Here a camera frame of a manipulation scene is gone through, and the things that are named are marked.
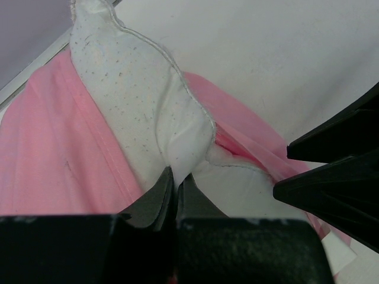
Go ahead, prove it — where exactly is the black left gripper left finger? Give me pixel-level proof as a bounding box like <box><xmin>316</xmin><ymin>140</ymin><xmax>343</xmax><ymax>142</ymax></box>
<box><xmin>120</xmin><ymin>167</ymin><xmax>175</xmax><ymax>231</ymax></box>

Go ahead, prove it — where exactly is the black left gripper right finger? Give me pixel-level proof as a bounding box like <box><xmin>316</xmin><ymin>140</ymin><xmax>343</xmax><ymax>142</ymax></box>
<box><xmin>176</xmin><ymin>174</ymin><xmax>228</xmax><ymax>221</ymax></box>

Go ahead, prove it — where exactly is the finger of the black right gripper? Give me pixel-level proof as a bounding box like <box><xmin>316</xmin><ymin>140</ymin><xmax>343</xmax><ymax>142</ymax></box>
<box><xmin>287</xmin><ymin>87</ymin><xmax>378</xmax><ymax>163</ymax></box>
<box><xmin>273</xmin><ymin>155</ymin><xmax>378</xmax><ymax>251</ymax></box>

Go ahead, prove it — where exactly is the white pillow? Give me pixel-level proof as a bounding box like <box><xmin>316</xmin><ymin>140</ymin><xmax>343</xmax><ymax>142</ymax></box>
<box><xmin>68</xmin><ymin>0</ymin><xmax>359</xmax><ymax>279</ymax></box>

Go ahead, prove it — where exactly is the pink floral pillowcase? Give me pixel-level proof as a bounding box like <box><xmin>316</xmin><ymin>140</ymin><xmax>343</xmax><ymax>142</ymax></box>
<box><xmin>0</xmin><ymin>49</ymin><xmax>379</xmax><ymax>284</ymax></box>

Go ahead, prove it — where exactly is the aluminium back rail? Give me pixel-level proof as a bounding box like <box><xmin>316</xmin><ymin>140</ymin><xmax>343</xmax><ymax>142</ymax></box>
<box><xmin>1</xmin><ymin>28</ymin><xmax>71</xmax><ymax>112</ymax></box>

